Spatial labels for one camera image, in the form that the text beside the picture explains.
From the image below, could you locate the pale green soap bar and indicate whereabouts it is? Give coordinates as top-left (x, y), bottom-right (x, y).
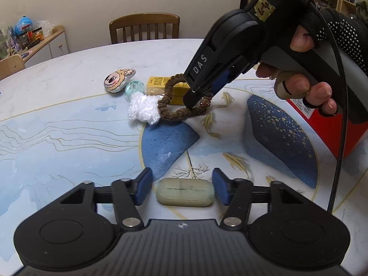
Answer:
top-left (156, 178), bottom-right (215, 207)

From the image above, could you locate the blue patterned table mat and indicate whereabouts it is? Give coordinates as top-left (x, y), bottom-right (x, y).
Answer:
top-left (0, 78), bottom-right (368, 276)

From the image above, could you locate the brown hair scrunchie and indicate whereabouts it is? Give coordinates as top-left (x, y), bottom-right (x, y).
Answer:
top-left (157, 73), bottom-right (214, 122)

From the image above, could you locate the cartoon monster face plush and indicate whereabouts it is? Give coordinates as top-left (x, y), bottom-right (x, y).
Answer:
top-left (103, 69), bottom-right (136, 93)

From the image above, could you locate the yellow small box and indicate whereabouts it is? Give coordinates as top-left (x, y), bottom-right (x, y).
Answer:
top-left (146, 76), bottom-right (190, 105)

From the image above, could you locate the small wooden chair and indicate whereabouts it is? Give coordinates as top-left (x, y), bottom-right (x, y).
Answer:
top-left (0, 54), bottom-right (25, 80)

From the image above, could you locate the white drawer sideboard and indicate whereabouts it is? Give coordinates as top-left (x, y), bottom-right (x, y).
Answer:
top-left (18, 26), bottom-right (69, 68)

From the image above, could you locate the dark wooden chair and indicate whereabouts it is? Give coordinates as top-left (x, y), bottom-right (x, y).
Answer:
top-left (109, 12), bottom-right (180, 44)

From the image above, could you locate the person's right hand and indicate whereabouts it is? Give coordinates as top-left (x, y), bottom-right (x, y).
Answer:
top-left (263, 9), bottom-right (367, 124)

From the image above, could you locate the red and white shoe box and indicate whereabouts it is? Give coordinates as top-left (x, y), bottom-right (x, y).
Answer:
top-left (287, 99), bottom-right (367, 158)

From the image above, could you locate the teal egg-shaped sharpener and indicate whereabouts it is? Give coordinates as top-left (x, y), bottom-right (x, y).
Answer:
top-left (125, 80), bottom-right (145, 101)

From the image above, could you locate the white beads plastic bag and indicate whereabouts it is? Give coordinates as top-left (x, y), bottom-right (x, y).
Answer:
top-left (128, 92), bottom-right (163, 125)

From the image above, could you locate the blue globe toy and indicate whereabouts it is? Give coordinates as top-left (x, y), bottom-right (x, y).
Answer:
top-left (14, 16), bottom-right (33, 36)

